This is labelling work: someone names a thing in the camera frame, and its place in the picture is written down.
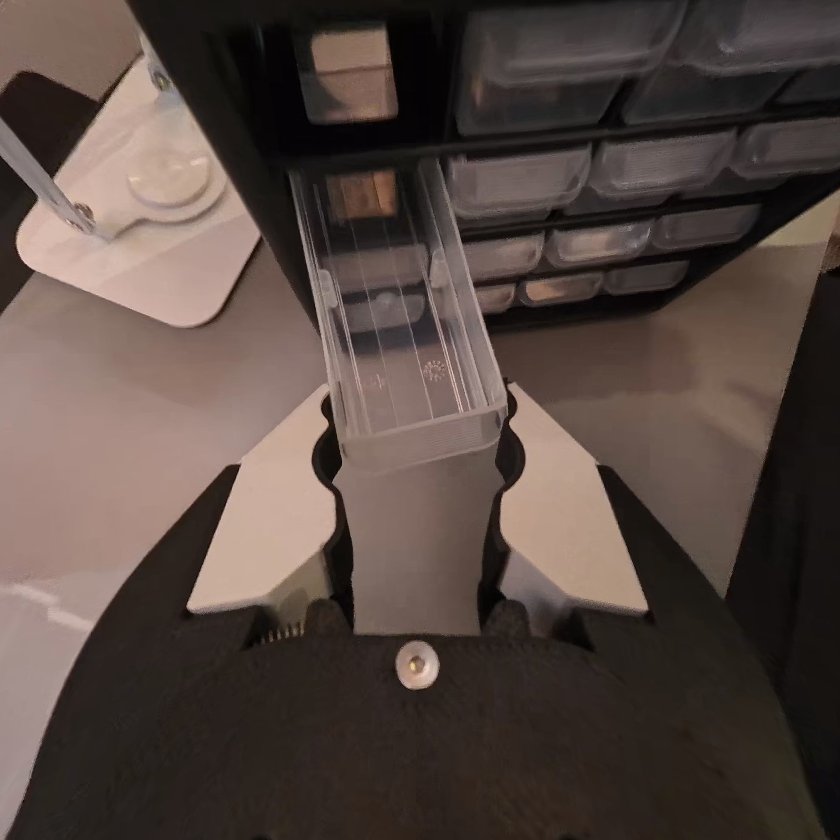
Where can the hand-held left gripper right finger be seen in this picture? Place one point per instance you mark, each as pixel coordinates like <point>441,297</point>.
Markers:
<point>571,525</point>

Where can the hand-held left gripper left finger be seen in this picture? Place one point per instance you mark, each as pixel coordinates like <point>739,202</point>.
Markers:
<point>269,525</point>

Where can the clear plastic drawer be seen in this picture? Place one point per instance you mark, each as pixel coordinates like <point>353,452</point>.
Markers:
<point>407,394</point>

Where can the black drawer cabinet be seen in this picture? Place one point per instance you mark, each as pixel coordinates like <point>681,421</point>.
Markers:
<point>216,98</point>

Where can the set of small clear drawers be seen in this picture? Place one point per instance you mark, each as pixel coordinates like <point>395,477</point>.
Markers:
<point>538,72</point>

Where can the person's black clothing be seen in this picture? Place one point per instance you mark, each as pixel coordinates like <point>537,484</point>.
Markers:
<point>787,525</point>

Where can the wooden document stand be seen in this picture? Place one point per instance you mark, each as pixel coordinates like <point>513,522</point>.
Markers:
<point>164,262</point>

